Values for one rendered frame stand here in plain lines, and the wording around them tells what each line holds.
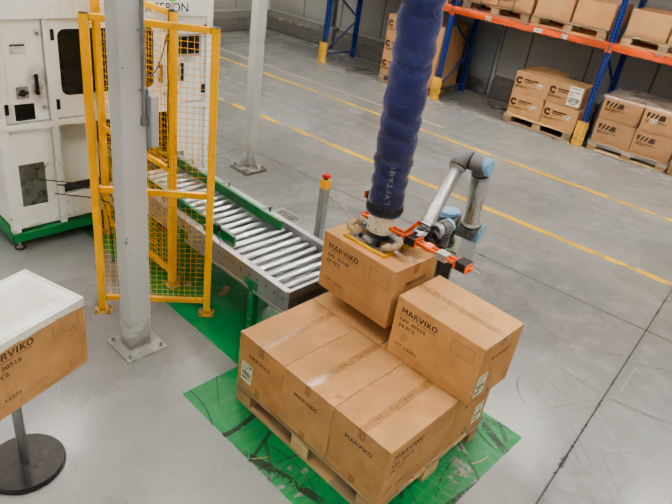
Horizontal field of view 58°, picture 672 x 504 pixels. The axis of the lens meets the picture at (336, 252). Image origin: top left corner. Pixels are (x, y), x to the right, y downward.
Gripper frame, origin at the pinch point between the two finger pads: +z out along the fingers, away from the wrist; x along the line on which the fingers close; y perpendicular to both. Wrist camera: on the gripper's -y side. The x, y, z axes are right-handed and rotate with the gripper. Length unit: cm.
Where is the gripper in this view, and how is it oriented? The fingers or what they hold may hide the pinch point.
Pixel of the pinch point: (417, 241)
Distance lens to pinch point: 357.0
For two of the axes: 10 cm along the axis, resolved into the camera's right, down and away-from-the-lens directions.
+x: 1.3, -8.6, -5.0
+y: -7.1, -4.3, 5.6
